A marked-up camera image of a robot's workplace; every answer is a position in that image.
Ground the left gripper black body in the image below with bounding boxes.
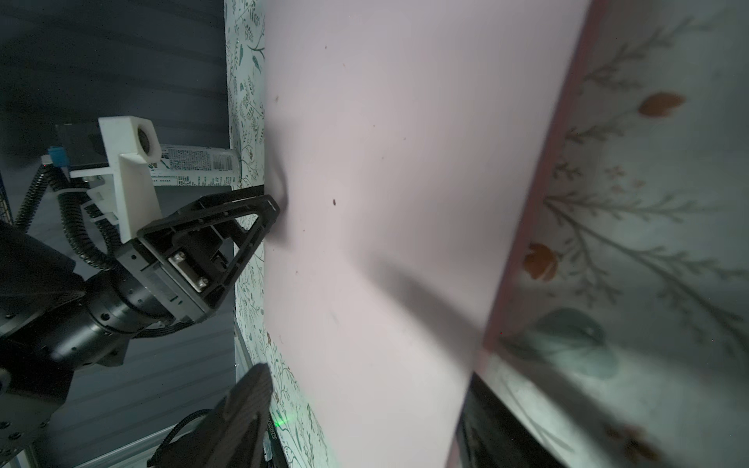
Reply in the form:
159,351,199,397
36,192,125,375
115,224,237,323

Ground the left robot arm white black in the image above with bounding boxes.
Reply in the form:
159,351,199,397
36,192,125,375
1,186,281,462

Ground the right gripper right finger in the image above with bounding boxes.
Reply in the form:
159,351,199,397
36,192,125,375
456,374,562,468

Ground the silver metal can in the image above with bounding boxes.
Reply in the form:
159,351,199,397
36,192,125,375
149,144,241,186

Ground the left black corrugated cable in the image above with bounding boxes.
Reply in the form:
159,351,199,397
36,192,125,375
14,163,124,271

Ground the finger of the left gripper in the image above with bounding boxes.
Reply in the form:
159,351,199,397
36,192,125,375
195,185,266,211
136,195,280,291

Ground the pink file folder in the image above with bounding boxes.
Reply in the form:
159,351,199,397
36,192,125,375
264,1,596,467

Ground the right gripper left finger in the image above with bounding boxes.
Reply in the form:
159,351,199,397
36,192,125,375
153,364,273,468

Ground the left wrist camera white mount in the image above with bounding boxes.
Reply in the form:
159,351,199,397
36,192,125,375
56,116,162,243

